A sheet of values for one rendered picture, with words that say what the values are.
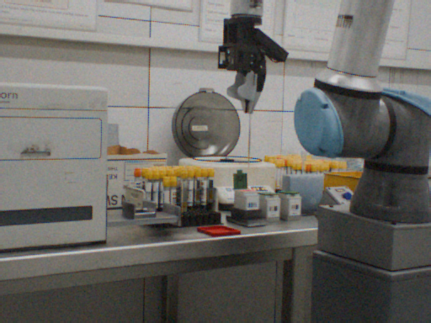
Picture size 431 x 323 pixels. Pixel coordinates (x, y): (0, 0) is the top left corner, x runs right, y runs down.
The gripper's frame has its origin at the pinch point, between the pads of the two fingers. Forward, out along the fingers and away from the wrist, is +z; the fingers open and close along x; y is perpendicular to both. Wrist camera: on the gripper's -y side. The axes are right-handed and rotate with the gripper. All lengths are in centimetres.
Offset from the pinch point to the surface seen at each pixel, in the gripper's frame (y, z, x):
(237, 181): 0.8, 17.2, -2.9
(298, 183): -19.3, 18.8, -4.1
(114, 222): 36.4, 23.1, 5.0
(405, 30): -115, -32, -52
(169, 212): 21.9, 22.6, 1.6
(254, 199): -0.5, 21.0, 2.1
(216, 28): -28, -25, -55
